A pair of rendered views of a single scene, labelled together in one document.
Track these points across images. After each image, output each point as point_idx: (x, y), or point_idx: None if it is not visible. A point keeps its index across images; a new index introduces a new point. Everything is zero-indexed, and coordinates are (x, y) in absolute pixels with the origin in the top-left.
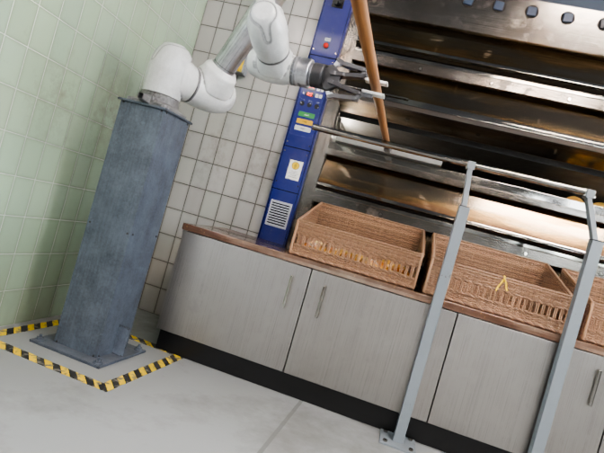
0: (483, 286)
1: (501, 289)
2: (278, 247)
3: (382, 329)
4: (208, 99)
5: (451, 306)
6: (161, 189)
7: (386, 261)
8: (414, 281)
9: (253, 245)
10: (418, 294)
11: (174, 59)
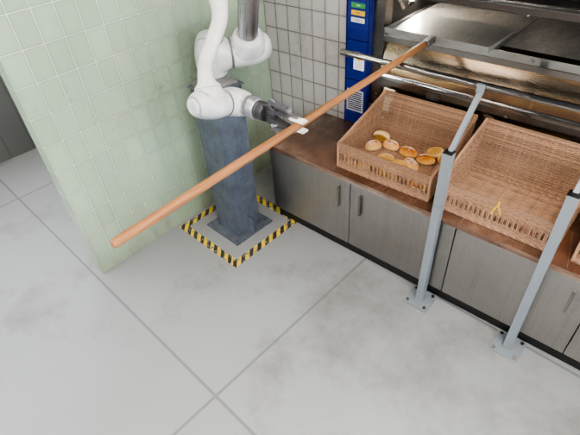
0: (481, 207)
1: (496, 212)
2: None
3: (403, 230)
4: (246, 62)
5: (450, 223)
6: (238, 136)
7: (404, 179)
8: (426, 197)
9: (310, 163)
10: (424, 211)
11: None
